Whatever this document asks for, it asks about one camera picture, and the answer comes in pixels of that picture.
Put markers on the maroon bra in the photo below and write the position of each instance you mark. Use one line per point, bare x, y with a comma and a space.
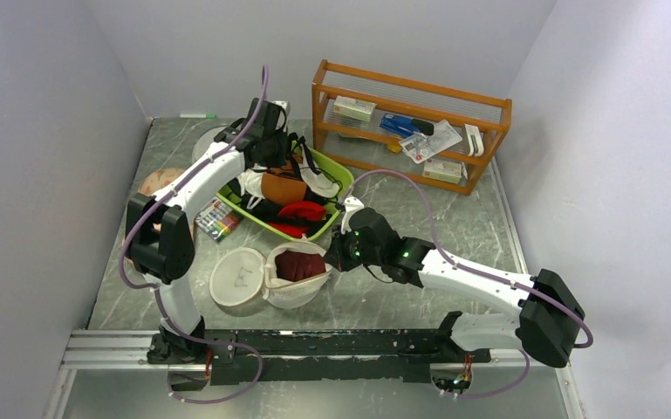
295, 266

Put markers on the red bra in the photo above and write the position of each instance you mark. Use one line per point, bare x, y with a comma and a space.
299, 220

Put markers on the orange brown bra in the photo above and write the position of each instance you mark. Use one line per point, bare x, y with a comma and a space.
283, 187

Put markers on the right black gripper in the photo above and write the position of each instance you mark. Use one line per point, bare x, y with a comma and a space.
336, 256

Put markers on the grey round pads stack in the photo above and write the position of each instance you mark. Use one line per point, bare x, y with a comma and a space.
202, 145

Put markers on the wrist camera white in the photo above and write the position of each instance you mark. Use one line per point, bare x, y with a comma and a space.
351, 205
285, 108

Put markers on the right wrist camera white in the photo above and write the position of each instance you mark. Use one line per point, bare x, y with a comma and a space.
351, 205

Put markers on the white green box upper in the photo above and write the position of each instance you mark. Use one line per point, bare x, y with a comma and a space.
354, 109

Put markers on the green white marker pen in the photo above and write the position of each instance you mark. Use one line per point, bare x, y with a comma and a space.
198, 115

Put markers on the white mesh laundry bag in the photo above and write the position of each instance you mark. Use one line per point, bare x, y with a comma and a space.
244, 274

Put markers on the white green box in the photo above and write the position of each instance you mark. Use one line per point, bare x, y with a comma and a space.
444, 171
354, 109

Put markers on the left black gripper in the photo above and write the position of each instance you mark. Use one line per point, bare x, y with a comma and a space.
281, 159

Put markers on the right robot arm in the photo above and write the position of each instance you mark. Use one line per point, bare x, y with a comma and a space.
537, 314

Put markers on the pack of coloured markers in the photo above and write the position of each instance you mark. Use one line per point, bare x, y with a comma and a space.
217, 220

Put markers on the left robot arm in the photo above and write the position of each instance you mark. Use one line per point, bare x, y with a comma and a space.
158, 249

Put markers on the green plastic basin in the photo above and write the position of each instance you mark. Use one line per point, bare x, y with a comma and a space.
250, 180

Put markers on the black garment in basin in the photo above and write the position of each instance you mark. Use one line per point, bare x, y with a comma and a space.
256, 206

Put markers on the white green box lower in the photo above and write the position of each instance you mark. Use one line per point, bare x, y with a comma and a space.
444, 171

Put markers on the clear plastic packet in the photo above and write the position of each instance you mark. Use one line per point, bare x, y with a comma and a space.
419, 147

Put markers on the blue stapler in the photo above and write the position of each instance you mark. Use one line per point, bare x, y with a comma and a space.
404, 126

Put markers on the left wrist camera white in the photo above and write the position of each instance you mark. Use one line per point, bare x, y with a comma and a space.
285, 108

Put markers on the floral peach insoles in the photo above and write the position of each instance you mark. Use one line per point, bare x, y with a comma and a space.
157, 180

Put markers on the wooden orange shelf rack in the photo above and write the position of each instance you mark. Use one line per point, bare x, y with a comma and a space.
365, 145

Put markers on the white clip holder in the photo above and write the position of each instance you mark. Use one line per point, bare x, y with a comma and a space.
475, 140

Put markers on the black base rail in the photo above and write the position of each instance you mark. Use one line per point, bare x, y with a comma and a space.
238, 356

